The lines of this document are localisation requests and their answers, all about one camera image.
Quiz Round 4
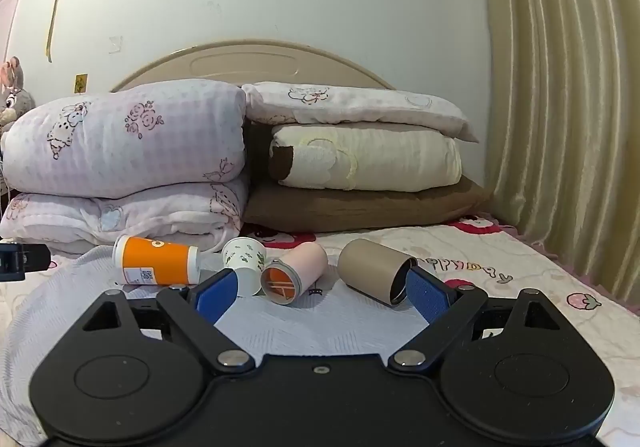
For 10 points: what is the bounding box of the pink hanging cloth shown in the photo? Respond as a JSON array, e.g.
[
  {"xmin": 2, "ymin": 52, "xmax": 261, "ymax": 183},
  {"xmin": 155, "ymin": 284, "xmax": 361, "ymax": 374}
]
[{"xmin": 0, "ymin": 0, "xmax": 24, "ymax": 88}]

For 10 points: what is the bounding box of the cream folded blanket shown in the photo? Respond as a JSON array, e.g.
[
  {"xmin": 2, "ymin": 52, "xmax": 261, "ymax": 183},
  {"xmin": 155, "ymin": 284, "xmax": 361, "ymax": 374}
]
[{"xmin": 268, "ymin": 123, "xmax": 462, "ymax": 193}]

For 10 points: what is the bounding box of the brown pillow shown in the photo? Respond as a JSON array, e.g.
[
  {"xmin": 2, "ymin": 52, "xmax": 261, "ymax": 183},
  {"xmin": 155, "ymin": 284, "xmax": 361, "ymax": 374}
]
[{"xmin": 243, "ymin": 176, "xmax": 494, "ymax": 234}]

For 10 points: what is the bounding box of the tan cup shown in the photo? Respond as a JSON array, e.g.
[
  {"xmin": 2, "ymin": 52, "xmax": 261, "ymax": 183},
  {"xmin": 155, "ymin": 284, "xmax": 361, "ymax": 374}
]
[{"xmin": 337, "ymin": 239, "xmax": 419, "ymax": 309}]

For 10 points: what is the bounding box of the pink cup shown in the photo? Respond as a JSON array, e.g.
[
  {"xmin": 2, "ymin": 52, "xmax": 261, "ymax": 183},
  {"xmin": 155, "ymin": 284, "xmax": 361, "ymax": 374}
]
[{"xmin": 260, "ymin": 244, "xmax": 329, "ymax": 306}]

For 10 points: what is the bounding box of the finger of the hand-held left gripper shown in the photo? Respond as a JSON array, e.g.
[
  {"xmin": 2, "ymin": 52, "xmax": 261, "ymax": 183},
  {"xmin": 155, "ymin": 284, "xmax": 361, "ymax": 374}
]
[{"xmin": 0, "ymin": 242, "xmax": 52, "ymax": 283}]

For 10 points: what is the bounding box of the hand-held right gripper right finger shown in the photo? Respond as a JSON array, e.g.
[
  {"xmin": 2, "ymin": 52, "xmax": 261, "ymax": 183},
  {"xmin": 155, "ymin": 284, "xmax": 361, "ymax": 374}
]
[{"xmin": 387, "ymin": 267, "xmax": 558, "ymax": 373}]

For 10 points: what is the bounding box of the beige curtain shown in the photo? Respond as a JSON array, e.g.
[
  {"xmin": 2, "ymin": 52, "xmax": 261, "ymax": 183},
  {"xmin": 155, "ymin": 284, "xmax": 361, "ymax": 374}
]
[{"xmin": 477, "ymin": 0, "xmax": 640, "ymax": 319}]

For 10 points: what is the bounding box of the grey plush bunny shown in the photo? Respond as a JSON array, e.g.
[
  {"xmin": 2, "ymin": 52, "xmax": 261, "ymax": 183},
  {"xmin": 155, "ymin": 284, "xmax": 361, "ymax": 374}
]
[{"xmin": 0, "ymin": 56, "xmax": 36, "ymax": 138}]

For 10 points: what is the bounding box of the orange cup with white lid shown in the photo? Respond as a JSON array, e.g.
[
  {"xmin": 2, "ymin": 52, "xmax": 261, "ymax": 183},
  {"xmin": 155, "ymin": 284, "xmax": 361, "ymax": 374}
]
[{"xmin": 112, "ymin": 235, "xmax": 201, "ymax": 287}]

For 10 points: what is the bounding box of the beige bed headboard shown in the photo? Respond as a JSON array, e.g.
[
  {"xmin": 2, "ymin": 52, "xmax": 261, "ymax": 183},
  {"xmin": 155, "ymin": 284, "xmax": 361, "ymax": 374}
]
[{"xmin": 111, "ymin": 39, "xmax": 396, "ymax": 93}]

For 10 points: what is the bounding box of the white leaf-print paper cup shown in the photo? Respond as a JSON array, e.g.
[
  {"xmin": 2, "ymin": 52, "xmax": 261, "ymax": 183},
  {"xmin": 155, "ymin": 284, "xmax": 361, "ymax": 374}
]
[{"xmin": 221, "ymin": 237, "xmax": 266, "ymax": 298}]

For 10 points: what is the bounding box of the strawberry-print bed sheet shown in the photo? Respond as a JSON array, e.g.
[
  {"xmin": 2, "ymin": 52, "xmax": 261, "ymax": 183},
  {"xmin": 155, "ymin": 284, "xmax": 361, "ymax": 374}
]
[{"xmin": 0, "ymin": 214, "xmax": 640, "ymax": 438}]

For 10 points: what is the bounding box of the folded pink floral quilt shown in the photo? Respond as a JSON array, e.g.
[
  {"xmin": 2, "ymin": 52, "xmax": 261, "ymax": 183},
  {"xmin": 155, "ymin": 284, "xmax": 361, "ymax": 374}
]
[{"xmin": 0, "ymin": 79, "xmax": 250, "ymax": 256}]

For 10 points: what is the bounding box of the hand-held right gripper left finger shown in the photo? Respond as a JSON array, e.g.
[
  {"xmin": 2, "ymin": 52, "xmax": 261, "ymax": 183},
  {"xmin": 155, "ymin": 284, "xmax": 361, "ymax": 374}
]
[{"xmin": 80, "ymin": 270, "xmax": 257, "ymax": 374}]

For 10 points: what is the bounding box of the pink floral pillow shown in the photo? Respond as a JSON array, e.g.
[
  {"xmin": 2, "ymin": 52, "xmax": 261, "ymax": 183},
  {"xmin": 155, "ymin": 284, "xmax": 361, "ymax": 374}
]
[{"xmin": 242, "ymin": 82, "xmax": 480, "ymax": 144}]

